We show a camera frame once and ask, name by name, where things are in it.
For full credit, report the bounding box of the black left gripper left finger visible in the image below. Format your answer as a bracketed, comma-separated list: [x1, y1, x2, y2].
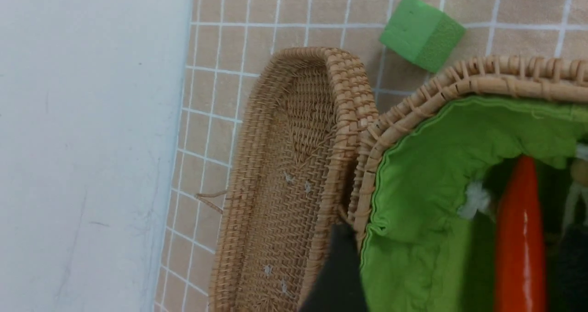
[300, 224, 368, 312]

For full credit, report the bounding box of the orange toy carrot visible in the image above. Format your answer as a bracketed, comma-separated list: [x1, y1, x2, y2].
[494, 155, 547, 312]

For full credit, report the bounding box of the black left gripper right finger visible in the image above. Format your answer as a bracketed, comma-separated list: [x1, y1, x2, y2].
[547, 227, 588, 312]

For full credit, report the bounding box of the checkered beige tablecloth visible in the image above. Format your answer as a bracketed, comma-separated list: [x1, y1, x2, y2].
[151, 0, 587, 312]

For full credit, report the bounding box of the woven wicker basket green lining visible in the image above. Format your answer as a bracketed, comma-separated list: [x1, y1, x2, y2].
[347, 56, 588, 312]

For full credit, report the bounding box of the green foam cube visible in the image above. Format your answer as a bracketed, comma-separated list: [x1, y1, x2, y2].
[379, 0, 466, 73]

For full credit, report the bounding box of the woven wicker basket lid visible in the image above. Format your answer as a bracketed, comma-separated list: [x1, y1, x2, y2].
[209, 47, 377, 312]

